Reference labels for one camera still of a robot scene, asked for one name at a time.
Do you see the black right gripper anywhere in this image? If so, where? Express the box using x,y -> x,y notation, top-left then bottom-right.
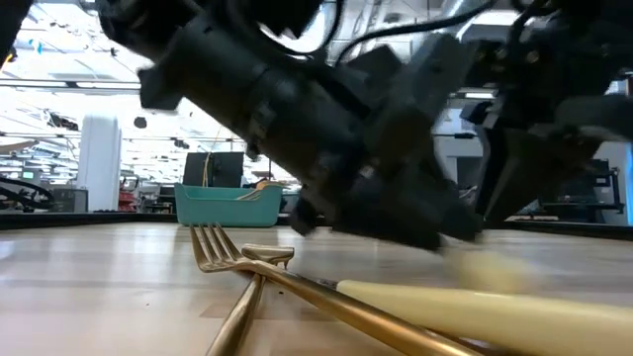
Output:
462,19 -> 633,223

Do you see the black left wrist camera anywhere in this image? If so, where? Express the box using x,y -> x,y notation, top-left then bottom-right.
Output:
355,34 -> 479,130

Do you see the black monitor workstation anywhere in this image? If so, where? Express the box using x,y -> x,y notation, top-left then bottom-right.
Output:
536,157 -> 626,223

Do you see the red tool cart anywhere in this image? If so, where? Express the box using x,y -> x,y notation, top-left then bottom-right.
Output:
117,176 -> 141,214

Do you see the black aluminium table frame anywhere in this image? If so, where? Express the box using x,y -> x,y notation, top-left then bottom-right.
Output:
0,211 -> 633,242

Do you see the yellow cable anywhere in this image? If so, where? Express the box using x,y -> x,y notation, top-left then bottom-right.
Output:
201,137 -> 223,189

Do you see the black monitor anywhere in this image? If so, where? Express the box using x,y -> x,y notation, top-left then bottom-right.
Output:
181,150 -> 245,189

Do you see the white structural column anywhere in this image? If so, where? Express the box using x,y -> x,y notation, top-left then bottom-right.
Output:
77,114 -> 124,214

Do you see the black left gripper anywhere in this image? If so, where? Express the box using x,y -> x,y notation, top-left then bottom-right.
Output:
291,113 -> 482,251

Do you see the teal plastic bin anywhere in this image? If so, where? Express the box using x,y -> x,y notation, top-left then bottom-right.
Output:
172,182 -> 284,228

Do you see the black camera cable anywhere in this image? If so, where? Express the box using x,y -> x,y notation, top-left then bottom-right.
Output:
335,0 -> 498,65

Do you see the dark grey cabinet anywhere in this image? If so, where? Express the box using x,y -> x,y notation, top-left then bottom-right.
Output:
47,187 -> 90,215

